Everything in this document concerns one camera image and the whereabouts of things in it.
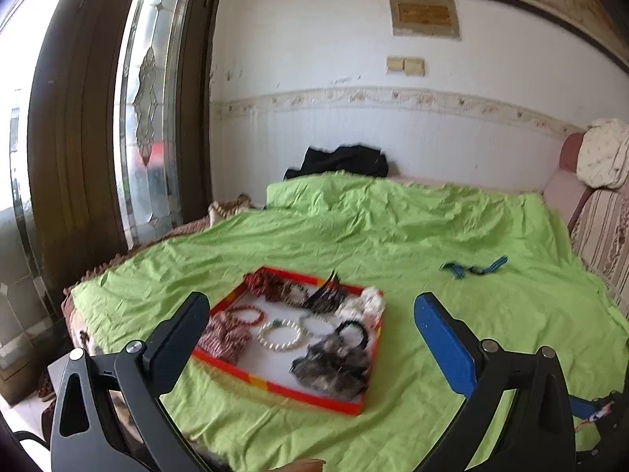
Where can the black cloth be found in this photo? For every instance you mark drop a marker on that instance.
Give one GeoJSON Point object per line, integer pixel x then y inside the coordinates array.
{"type": "Point", "coordinates": [344, 160]}

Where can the beige wall switch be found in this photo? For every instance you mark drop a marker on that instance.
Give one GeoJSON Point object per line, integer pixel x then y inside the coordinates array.
{"type": "Point", "coordinates": [395, 65]}
{"type": "Point", "coordinates": [414, 67]}

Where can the leaded glass door panel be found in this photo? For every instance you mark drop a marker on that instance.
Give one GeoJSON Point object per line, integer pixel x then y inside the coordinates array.
{"type": "Point", "coordinates": [147, 108]}

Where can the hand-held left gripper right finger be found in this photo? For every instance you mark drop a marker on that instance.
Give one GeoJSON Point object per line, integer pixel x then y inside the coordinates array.
{"type": "Point", "coordinates": [444, 339]}

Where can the leopard print scrunchie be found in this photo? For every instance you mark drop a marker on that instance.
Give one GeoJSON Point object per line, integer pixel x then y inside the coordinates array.
{"type": "Point", "coordinates": [329, 368]}

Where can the green bed sheet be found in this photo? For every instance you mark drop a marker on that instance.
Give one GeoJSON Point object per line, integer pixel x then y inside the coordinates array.
{"type": "Point", "coordinates": [393, 226]}

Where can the striped floral sofa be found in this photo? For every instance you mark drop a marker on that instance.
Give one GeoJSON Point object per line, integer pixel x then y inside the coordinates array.
{"type": "Point", "coordinates": [604, 231]}

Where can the brown wooden door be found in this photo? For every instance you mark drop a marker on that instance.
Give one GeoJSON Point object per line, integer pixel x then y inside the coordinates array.
{"type": "Point", "coordinates": [73, 108]}

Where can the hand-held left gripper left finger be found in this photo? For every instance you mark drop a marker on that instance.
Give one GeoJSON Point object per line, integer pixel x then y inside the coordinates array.
{"type": "Point", "coordinates": [177, 337]}

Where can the white dotted scrunchie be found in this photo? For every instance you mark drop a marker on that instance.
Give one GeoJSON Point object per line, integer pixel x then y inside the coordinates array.
{"type": "Point", "coordinates": [366, 302]}

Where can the red white patterned scrunchie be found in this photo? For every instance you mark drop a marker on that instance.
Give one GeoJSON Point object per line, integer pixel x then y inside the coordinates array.
{"type": "Point", "coordinates": [221, 341]}

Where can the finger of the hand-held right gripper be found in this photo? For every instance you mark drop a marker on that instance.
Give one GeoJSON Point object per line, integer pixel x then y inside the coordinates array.
{"type": "Point", "coordinates": [585, 407]}

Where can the white floral pillow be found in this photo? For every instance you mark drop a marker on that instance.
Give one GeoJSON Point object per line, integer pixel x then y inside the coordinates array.
{"type": "Point", "coordinates": [607, 152]}

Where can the red cardboard tray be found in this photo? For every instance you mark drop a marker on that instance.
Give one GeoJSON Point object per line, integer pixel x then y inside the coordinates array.
{"type": "Point", "coordinates": [304, 393]}

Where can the dark red scrunchie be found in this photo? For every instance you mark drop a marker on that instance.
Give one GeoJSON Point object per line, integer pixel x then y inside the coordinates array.
{"type": "Point", "coordinates": [258, 285]}

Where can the black hair claw clip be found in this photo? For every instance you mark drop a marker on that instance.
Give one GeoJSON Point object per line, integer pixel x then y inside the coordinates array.
{"type": "Point", "coordinates": [322, 297]}

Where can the golden wall plaque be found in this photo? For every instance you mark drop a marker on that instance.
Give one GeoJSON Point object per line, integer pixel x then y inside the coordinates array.
{"type": "Point", "coordinates": [425, 14]}

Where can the person's left hand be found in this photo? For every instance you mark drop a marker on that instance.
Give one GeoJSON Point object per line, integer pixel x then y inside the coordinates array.
{"type": "Point", "coordinates": [297, 466]}

